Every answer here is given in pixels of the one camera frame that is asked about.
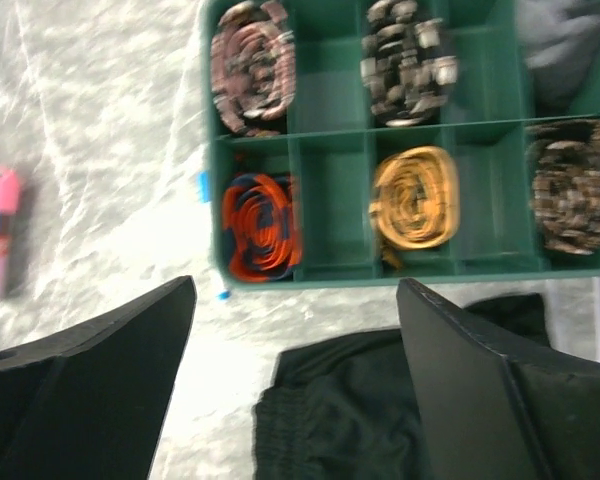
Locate black cloth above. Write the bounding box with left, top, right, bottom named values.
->
left=254, top=293, right=549, bottom=479

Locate brown black rolled band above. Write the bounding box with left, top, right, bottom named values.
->
left=526, top=118, right=600, bottom=256

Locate yellow rolled band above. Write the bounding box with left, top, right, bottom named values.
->
left=368, top=146, right=460, bottom=269

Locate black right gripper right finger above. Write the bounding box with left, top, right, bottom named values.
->
left=396, top=279, right=600, bottom=479

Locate pink black rolled band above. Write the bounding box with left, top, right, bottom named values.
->
left=210, top=1, right=296, bottom=137

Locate orange navy rolled band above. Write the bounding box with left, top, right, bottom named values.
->
left=222, top=173, right=302, bottom=283

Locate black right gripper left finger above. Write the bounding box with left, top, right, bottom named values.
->
left=0, top=276, right=196, bottom=479

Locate black white rolled band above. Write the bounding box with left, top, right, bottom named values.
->
left=360, top=1, right=458, bottom=128

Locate blue capped white marker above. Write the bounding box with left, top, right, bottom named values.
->
left=197, top=169, right=230, bottom=301

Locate grey rolled cloth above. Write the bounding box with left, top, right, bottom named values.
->
left=516, top=1, right=600, bottom=116

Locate green compartment tray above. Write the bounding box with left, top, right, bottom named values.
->
left=206, top=1, right=600, bottom=289

